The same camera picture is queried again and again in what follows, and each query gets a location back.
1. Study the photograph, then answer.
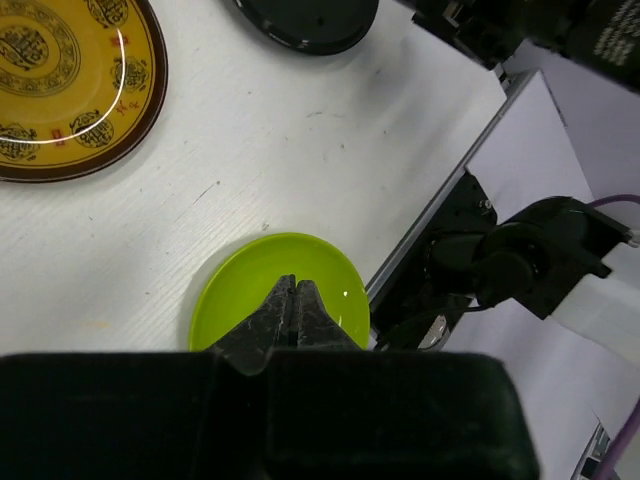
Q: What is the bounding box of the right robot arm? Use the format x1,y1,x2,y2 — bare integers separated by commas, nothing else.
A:
412,1,639,365

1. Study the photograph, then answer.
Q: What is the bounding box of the black glossy bowl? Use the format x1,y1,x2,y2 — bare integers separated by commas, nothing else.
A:
235,0,379,56

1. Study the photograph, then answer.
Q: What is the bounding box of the yellow patterned plate right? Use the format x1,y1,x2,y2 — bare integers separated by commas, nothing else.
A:
1,1,168,183

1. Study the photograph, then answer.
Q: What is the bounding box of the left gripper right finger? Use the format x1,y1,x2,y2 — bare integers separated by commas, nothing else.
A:
292,280,360,351

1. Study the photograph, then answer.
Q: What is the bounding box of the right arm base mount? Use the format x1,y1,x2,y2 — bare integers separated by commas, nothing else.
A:
367,172,497,350

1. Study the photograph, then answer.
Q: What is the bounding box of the lime green plate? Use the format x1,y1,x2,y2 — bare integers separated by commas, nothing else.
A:
188,232,370,351

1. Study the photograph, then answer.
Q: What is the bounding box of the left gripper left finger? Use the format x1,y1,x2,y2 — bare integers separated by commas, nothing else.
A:
209,275,296,375

